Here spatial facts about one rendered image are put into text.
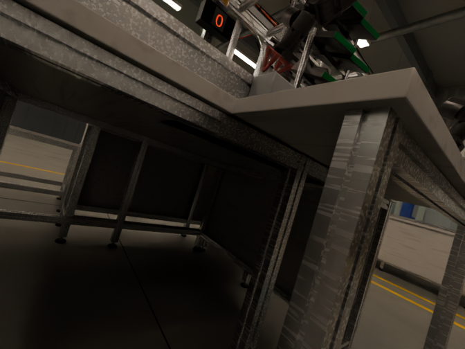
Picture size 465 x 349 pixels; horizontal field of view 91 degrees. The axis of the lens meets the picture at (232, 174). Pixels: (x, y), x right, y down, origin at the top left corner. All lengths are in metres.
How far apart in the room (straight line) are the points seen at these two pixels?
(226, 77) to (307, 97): 0.25
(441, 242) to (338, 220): 4.24
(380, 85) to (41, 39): 0.37
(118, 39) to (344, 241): 0.36
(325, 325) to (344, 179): 0.15
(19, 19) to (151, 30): 0.19
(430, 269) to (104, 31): 4.49
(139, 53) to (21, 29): 0.12
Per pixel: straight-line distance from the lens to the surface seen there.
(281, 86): 0.54
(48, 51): 0.37
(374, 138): 0.27
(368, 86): 0.28
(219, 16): 0.91
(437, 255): 4.51
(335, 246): 0.27
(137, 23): 0.47
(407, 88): 0.27
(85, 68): 0.37
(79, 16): 0.37
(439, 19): 6.80
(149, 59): 0.37
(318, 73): 1.03
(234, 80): 0.54
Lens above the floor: 0.72
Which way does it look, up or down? 1 degrees up
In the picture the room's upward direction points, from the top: 17 degrees clockwise
